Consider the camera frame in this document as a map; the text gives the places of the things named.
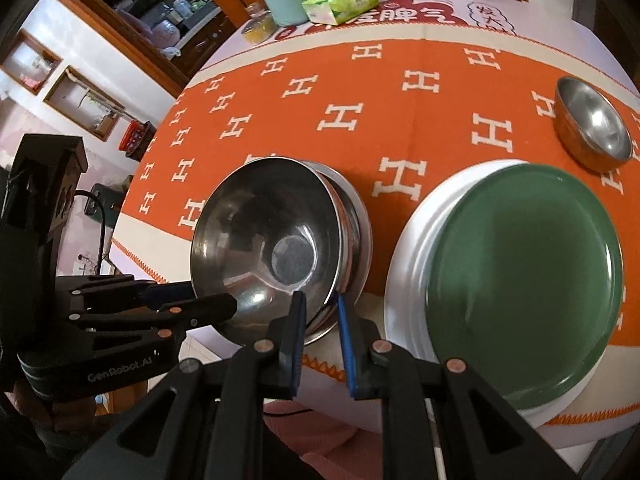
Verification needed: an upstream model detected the white disposable plate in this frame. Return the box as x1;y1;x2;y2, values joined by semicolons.
383;158;626;428

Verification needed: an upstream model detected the large steel bowl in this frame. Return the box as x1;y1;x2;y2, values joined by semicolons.
190;157;352;346

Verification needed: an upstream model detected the green ceramic plate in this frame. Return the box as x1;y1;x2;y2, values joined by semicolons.
425;162;625;411

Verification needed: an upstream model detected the small steel bowl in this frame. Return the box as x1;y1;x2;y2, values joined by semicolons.
553;76;634;174

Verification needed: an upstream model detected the left hand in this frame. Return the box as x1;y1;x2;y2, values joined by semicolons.
1;385;118;479

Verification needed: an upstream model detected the orange H-pattern blanket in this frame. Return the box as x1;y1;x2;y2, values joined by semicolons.
110;23;639;431

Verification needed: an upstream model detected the yellow glass jar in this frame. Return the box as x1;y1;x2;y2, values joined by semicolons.
241;2;278;46

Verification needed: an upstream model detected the pink printed tablecloth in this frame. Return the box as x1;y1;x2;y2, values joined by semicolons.
190;0;638;99

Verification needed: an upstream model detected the black cable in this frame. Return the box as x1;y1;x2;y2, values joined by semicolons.
72;187;120;276

